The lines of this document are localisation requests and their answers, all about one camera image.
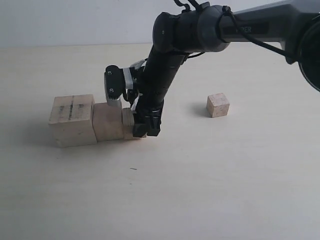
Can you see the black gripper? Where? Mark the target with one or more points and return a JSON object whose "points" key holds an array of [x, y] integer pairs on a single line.
{"points": [[147, 110]]}

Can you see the second largest wooden cube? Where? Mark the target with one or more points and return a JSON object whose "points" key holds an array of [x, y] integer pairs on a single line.
{"points": [[107, 122]]}

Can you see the smallest wooden cube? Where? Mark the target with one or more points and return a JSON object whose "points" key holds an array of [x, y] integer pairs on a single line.
{"points": [[217, 105]]}

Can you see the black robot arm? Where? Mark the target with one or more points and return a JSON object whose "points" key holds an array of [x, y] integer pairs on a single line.
{"points": [[290, 28]]}

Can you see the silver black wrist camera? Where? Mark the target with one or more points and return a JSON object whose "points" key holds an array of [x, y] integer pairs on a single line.
{"points": [[116, 83]]}

